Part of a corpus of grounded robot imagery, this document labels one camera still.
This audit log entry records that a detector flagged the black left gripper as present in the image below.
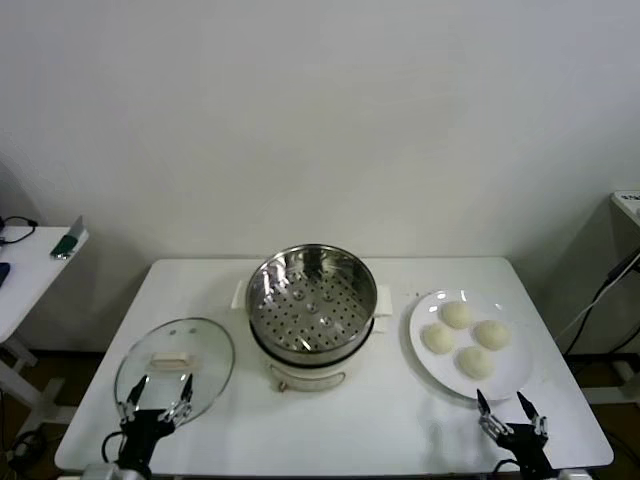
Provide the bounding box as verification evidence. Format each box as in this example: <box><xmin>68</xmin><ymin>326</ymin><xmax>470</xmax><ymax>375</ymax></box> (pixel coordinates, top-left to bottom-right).
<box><xmin>118</xmin><ymin>373</ymin><xmax>195</xmax><ymax>471</ymax></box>

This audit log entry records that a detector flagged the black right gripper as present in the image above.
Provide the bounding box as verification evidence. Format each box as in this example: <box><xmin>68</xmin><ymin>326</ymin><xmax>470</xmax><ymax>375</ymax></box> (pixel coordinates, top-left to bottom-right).
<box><xmin>477</xmin><ymin>389</ymin><xmax>557</xmax><ymax>480</ymax></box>

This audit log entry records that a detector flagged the glass lid with white handle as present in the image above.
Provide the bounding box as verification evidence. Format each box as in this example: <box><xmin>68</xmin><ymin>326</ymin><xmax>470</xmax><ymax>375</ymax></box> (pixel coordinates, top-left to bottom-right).
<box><xmin>113</xmin><ymin>316</ymin><xmax>236</xmax><ymax>431</ymax></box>

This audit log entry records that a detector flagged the white steamed baozi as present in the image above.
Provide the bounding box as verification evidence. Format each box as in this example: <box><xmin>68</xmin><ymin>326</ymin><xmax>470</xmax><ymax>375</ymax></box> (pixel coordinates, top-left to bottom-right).
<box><xmin>473</xmin><ymin>319</ymin><xmax>511</xmax><ymax>350</ymax></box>
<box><xmin>454</xmin><ymin>346</ymin><xmax>495</xmax><ymax>380</ymax></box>
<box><xmin>440</xmin><ymin>300</ymin><xmax>473</xmax><ymax>330</ymax></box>
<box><xmin>422</xmin><ymin>323</ymin><xmax>455</xmax><ymax>355</ymax></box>

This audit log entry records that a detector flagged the stainless steel steamer basket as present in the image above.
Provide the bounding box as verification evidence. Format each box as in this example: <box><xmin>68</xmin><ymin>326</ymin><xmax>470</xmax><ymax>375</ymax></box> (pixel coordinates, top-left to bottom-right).
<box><xmin>230</xmin><ymin>243</ymin><xmax>394</xmax><ymax>366</ymax></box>

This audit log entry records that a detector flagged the white round plate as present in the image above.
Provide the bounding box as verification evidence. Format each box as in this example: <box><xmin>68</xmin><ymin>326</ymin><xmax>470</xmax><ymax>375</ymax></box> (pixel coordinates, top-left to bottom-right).
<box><xmin>408</xmin><ymin>289</ymin><xmax>534</xmax><ymax>401</ymax></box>

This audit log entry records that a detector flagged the white electric cooking pot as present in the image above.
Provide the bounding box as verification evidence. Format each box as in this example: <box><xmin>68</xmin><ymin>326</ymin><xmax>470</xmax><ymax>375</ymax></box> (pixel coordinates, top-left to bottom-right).
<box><xmin>249</xmin><ymin>314</ymin><xmax>389</xmax><ymax>394</ymax></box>

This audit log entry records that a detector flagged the white side table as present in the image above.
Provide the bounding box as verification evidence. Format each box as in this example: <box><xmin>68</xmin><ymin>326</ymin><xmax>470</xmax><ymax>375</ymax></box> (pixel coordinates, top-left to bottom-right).
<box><xmin>0</xmin><ymin>225</ymin><xmax>90</xmax><ymax>441</ymax></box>

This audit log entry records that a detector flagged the black power adapter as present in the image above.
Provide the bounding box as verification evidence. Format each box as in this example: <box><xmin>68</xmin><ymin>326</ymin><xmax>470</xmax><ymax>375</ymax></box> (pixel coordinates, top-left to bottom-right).
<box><xmin>606</xmin><ymin>252</ymin><xmax>640</xmax><ymax>284</ymax></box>

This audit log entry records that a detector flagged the white cabinet stand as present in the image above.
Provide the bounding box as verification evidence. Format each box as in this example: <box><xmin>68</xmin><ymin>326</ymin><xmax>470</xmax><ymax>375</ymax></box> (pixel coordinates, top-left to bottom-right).
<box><xmin>569</xmin><ymin>189</ymin><xmax>640</xmax><ymax>406</ymax></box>

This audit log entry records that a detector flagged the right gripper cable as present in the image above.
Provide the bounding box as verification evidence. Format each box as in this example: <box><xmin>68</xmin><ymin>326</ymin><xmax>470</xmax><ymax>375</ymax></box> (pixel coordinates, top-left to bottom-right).
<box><xmin>492</xmin><ymin>459</ymin><xmax>522</xmax><ymax>480</ymax></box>

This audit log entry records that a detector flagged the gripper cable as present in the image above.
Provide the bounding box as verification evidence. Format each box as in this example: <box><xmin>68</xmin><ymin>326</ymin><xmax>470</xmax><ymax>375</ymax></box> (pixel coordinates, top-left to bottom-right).
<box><xmin>101</xmin><ymin>430</ymin><xmax>127</xmax><ymax>462</ymax></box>
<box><xmin>492</xmin><ymin>459</ymin><xmax>522</xmax><ymax>480</ymax></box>

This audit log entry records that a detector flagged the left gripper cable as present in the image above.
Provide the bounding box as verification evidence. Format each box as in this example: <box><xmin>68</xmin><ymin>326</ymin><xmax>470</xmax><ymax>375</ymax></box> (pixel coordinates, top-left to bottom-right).
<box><xmin>101</xmin><ymin>430</ymin><xmax>127</xmax><ymax>462</ymax></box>

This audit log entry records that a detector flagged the long black cable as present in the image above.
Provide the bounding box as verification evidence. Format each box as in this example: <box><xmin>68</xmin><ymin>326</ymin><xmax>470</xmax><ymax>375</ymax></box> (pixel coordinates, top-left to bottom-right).
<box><xmin>566</xmin><ymin>272</ymin><xmax>640</xmax><ymax>355</ymax></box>

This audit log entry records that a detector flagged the white cable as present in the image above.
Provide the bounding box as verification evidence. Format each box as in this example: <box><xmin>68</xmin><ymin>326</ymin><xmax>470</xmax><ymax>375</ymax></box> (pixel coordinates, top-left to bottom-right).
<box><xmin>558</xmin><ymin>279</ymin><xmax>612</xmax><ymax>337</ymax></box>

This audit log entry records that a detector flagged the black floor cable bundle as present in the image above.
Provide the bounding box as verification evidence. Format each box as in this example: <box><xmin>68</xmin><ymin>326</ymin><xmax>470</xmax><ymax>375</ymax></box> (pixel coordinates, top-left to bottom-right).
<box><xmin>2</xmin><ymin>429</ymin><xmax>49</xmax><ymax>471</ymax></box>

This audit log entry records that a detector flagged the cleaver with green handle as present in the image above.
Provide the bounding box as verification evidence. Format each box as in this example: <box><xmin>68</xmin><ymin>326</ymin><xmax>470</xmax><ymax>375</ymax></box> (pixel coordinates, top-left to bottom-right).
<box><xmin>48</xmin><ymin>215</ymin><xmax>84</xmax><ymax>260</ymax></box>

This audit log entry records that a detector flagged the thin black cable with plug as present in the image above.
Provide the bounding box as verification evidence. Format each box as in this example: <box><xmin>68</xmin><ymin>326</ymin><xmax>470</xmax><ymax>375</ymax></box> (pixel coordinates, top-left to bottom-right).
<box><xmin>0</xmin><ymin>215</ymin><xmax>39</xmax><ymax>246</ymax></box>

